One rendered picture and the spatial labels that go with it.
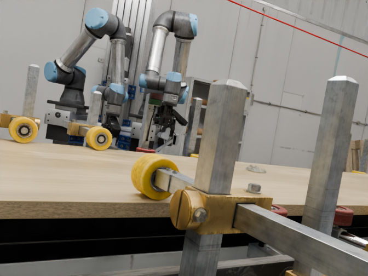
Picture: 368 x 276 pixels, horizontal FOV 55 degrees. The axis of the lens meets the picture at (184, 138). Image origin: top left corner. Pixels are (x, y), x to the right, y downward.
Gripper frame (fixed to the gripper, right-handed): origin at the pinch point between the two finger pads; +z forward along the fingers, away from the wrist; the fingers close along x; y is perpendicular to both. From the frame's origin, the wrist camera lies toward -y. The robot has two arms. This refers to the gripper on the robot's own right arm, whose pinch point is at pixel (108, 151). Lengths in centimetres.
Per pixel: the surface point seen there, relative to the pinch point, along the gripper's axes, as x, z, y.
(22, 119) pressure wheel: 51, -15, -57
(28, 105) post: 46, -19, -33
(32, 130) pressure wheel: 48, -12, -57
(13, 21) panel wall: 32, -91, 228
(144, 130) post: -2.6, -15.5, -33.2
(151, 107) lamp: -3.9, -26.1, -33.4
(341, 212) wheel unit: -9, -8, -129
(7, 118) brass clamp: 53, -13, -34
